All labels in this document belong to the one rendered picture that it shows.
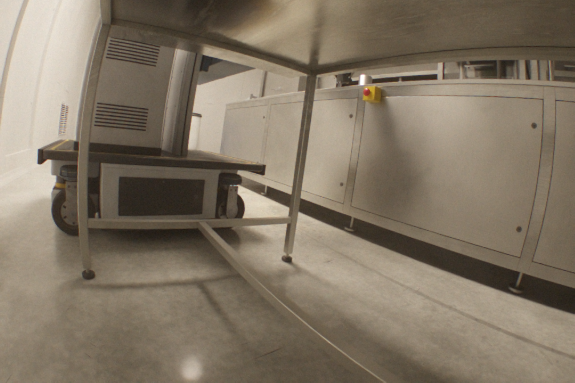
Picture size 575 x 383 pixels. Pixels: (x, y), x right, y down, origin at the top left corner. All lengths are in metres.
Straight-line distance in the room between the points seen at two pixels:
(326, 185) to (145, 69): 1.12
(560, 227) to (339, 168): 1.13
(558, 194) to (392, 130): 0.80
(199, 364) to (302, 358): 0.20
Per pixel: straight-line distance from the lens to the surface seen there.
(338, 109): 1.57
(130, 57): 1.07
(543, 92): 1.15
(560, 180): 1.10
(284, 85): 2.41
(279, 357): 0.59
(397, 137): 1.29
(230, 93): 5.54
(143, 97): 1.05
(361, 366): 0.36
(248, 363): 0.57
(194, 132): 4.58
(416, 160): 1.23
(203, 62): 1.26
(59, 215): 1.10
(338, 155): 1.51
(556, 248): 1.12
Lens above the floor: 0.41
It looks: 4 degrees down
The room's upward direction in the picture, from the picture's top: 8 degrees clockwise
